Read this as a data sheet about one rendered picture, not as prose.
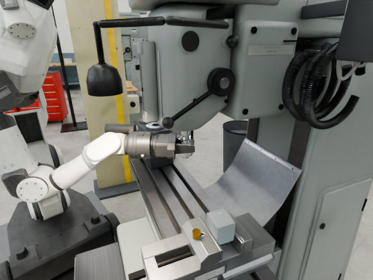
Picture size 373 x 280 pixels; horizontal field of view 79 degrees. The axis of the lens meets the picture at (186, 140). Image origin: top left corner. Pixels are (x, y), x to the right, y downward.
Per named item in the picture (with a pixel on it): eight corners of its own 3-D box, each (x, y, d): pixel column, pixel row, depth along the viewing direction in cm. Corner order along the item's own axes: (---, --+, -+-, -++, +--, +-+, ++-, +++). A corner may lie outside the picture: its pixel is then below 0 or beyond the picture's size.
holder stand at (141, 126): (150, 170, 109) (147, 131, 101) (136, 152, 126) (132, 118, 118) (173, 164, 114) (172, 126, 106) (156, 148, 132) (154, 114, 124)
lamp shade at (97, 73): (80, 94, 48) (75, 63, 46) (107, 88, 54) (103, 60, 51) (104, 98, 45) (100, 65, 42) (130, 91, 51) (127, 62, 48)
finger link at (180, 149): (194, 153, 73) (175, 153, 73) (195, 144, 71) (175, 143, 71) (195, 155, 71) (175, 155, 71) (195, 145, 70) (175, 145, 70)
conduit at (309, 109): (302, 136, 53) (323, 39, 44) (256, 117, 66) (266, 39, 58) (353, 126, 59) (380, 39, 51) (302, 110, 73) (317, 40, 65)
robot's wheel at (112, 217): (105, 233, 148) (100, 209, 141) (112, 229, 151) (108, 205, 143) (118, 253, 134) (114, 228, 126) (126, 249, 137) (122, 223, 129)
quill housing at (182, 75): (169, 141, 59) (164, -1, 47) (149, 119, 77) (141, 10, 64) (231, 131, 66) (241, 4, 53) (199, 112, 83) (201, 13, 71)
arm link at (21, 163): (9, 212, 65) (-34, 140, 58) (26, 190, 77) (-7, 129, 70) (51, 198, 67) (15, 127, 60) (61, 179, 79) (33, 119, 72)
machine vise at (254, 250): (154, 315, 51) (151, 282, 47) (140, 260, 64) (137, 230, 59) (276, 262, 63) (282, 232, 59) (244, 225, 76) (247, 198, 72)
